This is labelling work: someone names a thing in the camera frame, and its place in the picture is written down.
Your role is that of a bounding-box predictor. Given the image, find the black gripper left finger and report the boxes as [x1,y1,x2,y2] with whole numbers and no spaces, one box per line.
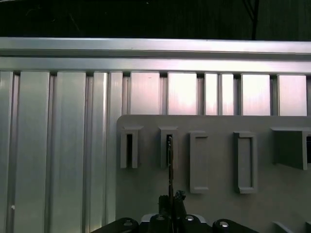
[91,194,172,233]

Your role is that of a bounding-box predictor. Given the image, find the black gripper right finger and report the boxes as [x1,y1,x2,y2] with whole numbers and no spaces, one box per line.
[173,190,259,233]

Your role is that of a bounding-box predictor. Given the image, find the RAM stick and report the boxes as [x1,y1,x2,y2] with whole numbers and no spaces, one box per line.
[166,135,175,219]

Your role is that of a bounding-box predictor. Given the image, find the grey parts rack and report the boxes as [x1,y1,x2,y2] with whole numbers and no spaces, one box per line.
[115,114,311,233]

